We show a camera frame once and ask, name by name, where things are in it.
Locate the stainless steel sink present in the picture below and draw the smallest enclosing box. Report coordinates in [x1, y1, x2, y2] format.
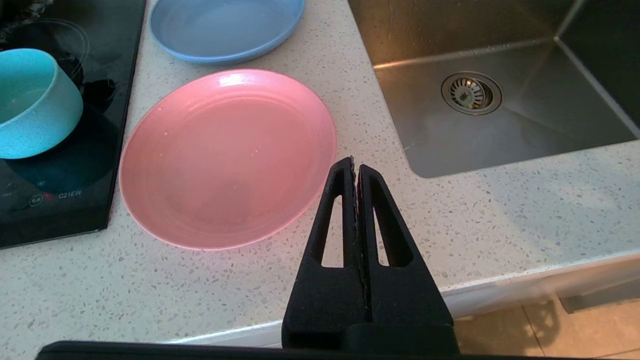
[348, 0, 640, 179]

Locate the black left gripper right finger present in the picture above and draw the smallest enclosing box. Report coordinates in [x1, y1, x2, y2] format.
[357, 164, 455, 326]

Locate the blue plastic plate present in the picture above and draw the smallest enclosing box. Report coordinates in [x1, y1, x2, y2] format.
[149, 0, 306, 65]

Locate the black induction cooktop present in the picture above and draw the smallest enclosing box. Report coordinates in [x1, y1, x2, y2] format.
[0, 0, 147, 249]

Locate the teal ceramic bowl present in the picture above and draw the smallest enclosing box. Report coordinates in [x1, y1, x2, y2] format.
[0, 48, 84, 160]

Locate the pink plastic plate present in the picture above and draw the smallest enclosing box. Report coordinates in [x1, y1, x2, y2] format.
[119, 69, 337, 251]

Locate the metal sink drain strainer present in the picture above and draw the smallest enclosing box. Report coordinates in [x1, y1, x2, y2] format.
[441, 71, 503, 116]

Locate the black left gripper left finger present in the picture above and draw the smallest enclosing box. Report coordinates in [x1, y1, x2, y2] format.
[281, 156, 371, 349]

